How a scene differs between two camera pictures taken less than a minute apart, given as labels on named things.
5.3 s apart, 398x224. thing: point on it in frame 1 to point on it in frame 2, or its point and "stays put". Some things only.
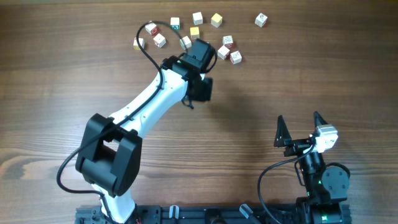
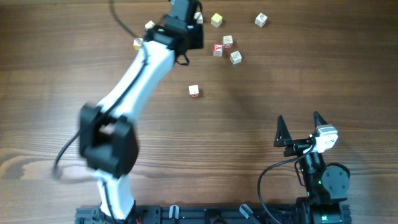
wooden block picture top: [236, 58] stays put
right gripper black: [283, 139] stays put
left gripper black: [206, 94] to [199, 43]
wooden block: [260, 20] stays put
